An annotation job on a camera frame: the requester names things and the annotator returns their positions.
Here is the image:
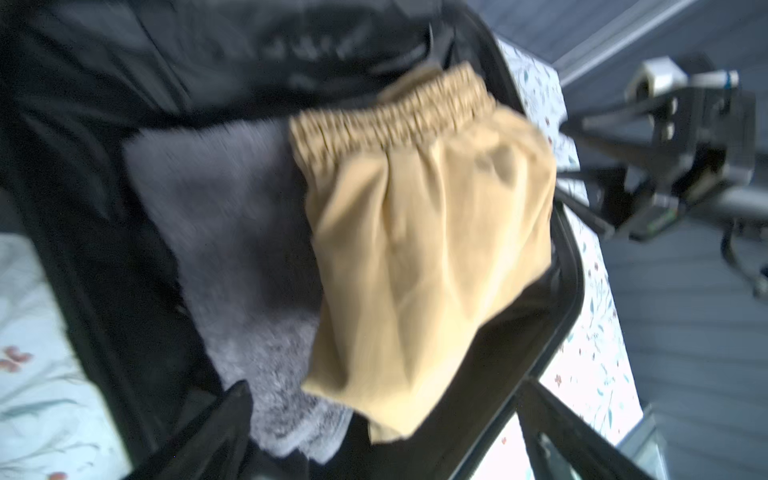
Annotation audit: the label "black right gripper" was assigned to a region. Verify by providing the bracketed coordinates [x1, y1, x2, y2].
[557, 87, 756, 240]

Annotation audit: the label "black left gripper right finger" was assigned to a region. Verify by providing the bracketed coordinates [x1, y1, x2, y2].
[516, 380, 651, 480]

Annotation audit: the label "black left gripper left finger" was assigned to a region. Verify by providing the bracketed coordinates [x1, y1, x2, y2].
[127, 380, 253, 480]

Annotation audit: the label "tan shorts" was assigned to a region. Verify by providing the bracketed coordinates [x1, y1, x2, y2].
[289, 63, 557, 444]

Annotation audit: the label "grey towel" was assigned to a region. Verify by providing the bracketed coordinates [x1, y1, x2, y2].
[123, 118, 352, 463]

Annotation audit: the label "white hard-shell suitcase black lining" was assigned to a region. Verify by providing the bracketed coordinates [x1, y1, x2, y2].
[1, 1, 585, 479]

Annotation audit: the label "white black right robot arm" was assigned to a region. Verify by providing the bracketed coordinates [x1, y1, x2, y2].
[555, 86, 767, 301]

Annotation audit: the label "floral table mat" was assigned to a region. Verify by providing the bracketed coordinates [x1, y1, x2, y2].
[1, 33, 642, 479]

